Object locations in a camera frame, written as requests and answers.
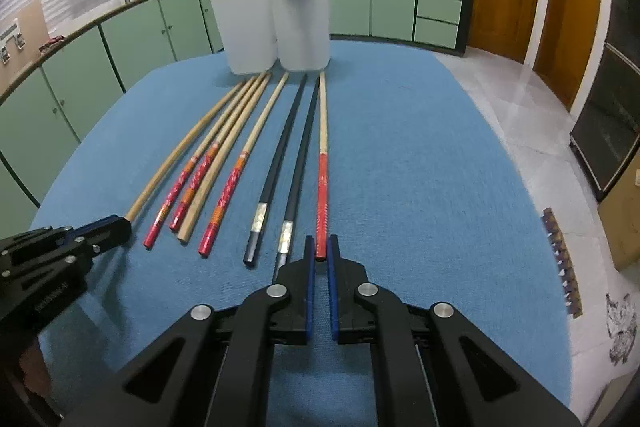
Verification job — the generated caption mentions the cardboard sheet with sockets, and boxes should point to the cardboard sheet with sockets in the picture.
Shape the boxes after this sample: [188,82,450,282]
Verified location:
[0,0,49,93]

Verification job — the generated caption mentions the plain bamboo chopstick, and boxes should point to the plain bamboo chopstick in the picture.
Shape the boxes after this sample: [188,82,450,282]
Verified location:
[124,79,248,223]
[176,73,271,244]

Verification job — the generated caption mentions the green lower kitchen cabinets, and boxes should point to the green lower kitchen cabinets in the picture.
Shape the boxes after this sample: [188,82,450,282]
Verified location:
[1,0,474,235]

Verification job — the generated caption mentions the white double utensil holder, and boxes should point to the white double utensil holder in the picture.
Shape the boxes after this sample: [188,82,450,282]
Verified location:
[209,0,331,76]

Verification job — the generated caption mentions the red orange patterned chopstick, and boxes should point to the red orange patterned chopstick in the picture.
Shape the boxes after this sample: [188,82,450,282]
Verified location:
[142,76,258,249]
[169,72,270,232]
[198,72,290,258]

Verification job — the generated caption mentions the brown wooden door right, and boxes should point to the brown wooden door right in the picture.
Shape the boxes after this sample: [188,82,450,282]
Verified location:
[534,0,601,108]

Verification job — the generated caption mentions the black chopstick silver band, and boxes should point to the black chopstick silver band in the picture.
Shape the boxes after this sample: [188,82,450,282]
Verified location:
[272,79,320,283]
[243,74,307,269]

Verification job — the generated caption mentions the blue felt table mat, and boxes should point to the blue felt table mat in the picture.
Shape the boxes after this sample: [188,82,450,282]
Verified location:
[27,38,574,427]

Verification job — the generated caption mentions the black glass cabinet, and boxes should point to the black glass cabinet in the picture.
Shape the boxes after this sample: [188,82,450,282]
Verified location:
[570,0,639,200]

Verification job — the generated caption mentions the person's left hand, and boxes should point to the person's left hand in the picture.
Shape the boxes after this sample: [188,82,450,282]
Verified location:
[14,338,52,398]

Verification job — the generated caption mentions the bamboo chopstick red handle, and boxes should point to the bamboo chopstick red handle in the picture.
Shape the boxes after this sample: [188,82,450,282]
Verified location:
[314,70,329,261]

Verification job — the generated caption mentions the brown studded strip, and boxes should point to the brown studded strip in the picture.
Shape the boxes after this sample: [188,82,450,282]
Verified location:
[541,207,584,319]

